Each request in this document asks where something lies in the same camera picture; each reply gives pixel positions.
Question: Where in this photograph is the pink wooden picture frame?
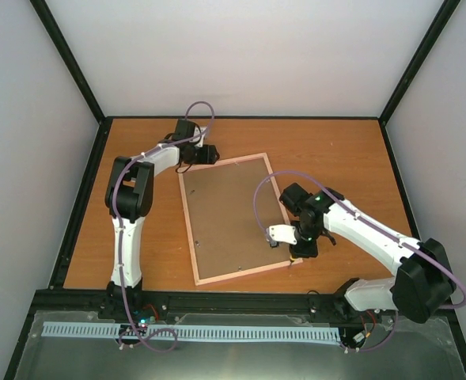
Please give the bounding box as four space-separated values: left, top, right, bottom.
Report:
176 152 304 287

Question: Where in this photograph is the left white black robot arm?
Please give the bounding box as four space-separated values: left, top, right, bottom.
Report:
105 119 220 319

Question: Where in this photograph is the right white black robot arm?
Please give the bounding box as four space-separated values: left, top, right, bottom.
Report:
266 183 457 324

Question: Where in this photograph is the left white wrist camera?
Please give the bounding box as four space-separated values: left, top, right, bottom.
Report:
194 126 208 139

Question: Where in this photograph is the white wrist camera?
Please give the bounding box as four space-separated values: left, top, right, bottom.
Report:
265 224 297 248
194 126 208 139

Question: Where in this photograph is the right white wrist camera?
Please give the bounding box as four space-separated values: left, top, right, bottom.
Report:
265 224 297 248

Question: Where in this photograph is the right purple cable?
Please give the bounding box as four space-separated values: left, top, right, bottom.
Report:
253 170 466 354

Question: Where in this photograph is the brown frame backing board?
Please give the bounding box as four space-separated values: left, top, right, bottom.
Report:
181 157 293 280

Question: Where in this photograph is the black aluminium cage frame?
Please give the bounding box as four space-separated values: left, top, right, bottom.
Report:
5 0 460 379

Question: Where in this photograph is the metal base plate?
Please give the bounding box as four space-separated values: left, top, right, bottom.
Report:
13 312 466 379

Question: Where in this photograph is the light blue cable duct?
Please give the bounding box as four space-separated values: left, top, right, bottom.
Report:
40 321 340 345

